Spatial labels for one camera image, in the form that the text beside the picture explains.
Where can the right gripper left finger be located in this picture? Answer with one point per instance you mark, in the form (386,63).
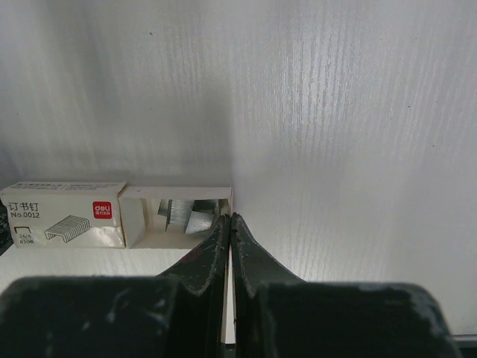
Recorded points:
(177,313)

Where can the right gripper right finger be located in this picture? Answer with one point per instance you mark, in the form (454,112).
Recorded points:
(280,315)

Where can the staple strip from grey stapler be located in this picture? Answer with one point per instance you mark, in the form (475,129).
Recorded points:
(202,216)

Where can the staple box red logo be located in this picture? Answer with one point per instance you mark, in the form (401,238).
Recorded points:
(55,214)

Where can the staple strip from blue stapler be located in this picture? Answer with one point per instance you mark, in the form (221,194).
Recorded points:
(177,212)

